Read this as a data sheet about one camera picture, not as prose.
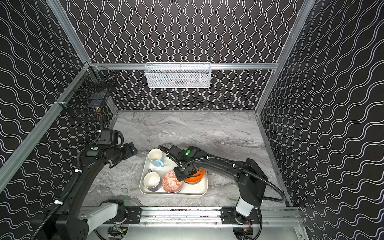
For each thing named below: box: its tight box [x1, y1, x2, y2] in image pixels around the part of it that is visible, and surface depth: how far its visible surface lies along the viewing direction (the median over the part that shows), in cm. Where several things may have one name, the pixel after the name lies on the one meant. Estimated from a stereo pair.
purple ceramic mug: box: [143, 168, 161, 192], surface depth 83 cm
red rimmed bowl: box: [162, 170, 184, 194], surface depth 82 cm
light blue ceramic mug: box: [147, 148, 164, 168], surface depth 88 cm
